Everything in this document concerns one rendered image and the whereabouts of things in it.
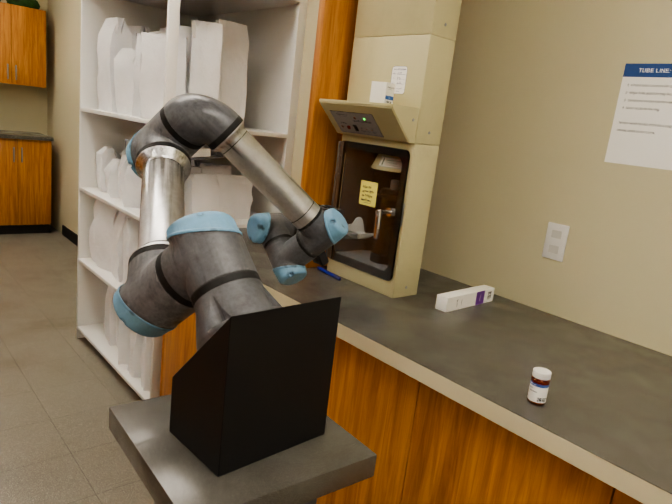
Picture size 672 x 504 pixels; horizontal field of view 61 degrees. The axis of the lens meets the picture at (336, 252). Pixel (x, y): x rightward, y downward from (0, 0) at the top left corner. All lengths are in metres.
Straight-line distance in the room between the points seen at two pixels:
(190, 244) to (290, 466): 0.37
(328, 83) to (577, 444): 1.30
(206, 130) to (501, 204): 1.11
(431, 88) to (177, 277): 1.02
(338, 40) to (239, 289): 1.22
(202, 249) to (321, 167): 1.07
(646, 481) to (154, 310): 0.85
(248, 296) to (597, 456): 0.66
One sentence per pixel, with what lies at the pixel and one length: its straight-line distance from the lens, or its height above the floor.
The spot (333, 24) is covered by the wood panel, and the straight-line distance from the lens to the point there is 1.93.
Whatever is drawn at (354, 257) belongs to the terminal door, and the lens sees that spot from 1.84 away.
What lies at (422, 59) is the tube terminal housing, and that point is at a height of 1.64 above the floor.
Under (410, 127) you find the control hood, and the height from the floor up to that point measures 1.45.
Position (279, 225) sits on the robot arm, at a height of 1.18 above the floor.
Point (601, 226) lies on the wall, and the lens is 1.84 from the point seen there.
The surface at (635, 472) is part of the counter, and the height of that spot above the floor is 0.94.
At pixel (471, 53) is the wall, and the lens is 2.14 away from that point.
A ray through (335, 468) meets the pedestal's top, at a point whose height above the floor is 0.94.
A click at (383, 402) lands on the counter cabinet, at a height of 0.78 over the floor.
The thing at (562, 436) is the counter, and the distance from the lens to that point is 1.15.
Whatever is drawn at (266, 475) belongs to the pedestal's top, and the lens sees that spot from 0.88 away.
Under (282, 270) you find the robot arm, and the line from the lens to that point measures 1.36.
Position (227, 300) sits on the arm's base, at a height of 1.17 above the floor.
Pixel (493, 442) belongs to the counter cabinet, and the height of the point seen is 0.84.
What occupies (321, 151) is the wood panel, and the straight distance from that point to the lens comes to 1.92.
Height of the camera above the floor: 1.44
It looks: 13 degrees down
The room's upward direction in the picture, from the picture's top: 7 degrees clockwise
